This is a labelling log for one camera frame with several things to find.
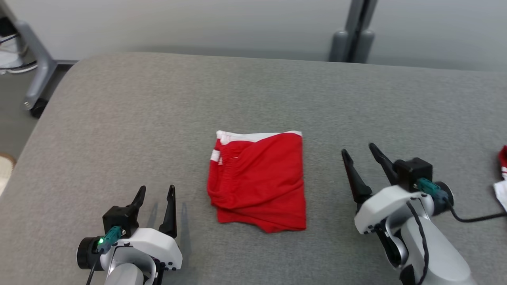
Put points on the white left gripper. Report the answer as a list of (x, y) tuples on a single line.
[(154, 245)]

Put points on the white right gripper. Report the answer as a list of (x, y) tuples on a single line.
[(388, 208)]

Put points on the red shorts with white stripes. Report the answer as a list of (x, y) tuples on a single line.
[(261, 182)]

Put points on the grey metal desk leg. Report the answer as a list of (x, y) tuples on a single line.
[(37, 63)]

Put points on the grey partition post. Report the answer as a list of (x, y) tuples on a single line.
[(352, 35)]

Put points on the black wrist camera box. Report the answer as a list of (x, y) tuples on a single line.
[(119, 219), (414, 172)]

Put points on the green right camera connector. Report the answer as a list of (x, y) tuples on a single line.
[(429, 188)]

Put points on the cream laundry basket brown rim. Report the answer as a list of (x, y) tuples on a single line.
[(4, 172)]

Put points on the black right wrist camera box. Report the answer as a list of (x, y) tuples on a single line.
[(414, 172)]

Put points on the green camera connector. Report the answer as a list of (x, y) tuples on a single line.
[(111, 235), (429, 188)]

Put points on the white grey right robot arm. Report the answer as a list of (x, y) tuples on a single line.
[(439, 257)]

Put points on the white box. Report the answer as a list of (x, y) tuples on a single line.
[(10, 53)]

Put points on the black caster wheel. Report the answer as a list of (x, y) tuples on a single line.
[(38, 109)]

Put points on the green left camera connector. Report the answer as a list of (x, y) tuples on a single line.
[(111, 235)]

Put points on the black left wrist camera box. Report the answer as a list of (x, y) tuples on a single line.
[(119, 219)]

